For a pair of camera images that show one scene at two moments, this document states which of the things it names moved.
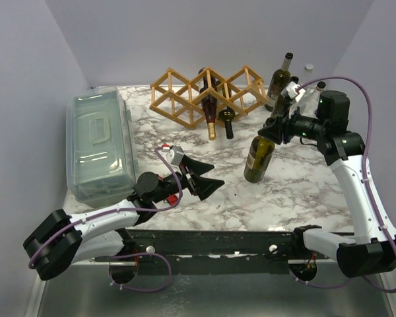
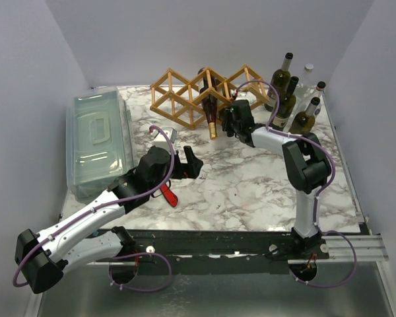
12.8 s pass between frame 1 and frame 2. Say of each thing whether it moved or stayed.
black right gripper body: moved
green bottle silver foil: moved
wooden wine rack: stayed
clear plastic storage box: stayed
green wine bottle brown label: stayed
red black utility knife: stayed
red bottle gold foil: stayed
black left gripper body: moved
